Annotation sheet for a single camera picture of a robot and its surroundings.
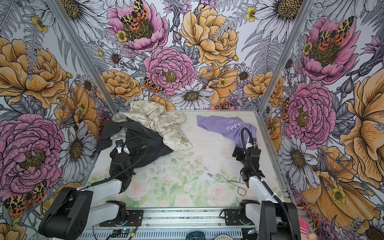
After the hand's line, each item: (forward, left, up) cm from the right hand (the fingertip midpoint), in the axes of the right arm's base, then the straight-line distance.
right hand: (243, 151), depth 89 cm
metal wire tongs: (-20, +3, -10) cm, 22 cm away
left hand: (+2, +67, +3) cm, 68 cm away
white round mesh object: (-40, +17, -5) cm, 43 cm away
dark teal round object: (-39, +28, -1) cm, 49 cm away
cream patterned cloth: (+24, +47, -1) cm, 52 cm away
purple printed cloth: (+23, +2, -6) cm, 24 cm away
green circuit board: (-36, +61, -8) cm, 72 cm away
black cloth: (+8, +60, 0) cm, 61 cm away
